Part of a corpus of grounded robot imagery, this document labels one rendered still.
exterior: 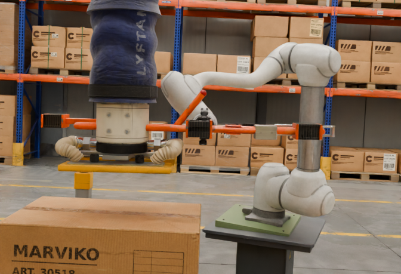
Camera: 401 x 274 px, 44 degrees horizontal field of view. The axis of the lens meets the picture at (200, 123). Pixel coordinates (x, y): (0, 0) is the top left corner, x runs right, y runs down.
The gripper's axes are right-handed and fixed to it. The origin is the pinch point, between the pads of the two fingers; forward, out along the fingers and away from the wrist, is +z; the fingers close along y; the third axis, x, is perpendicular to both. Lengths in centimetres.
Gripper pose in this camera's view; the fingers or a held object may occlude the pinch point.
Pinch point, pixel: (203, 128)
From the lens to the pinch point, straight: 162.5
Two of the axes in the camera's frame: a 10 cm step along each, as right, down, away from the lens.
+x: -10.0, -0.5, 0.1
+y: -0.5, 10.0, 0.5
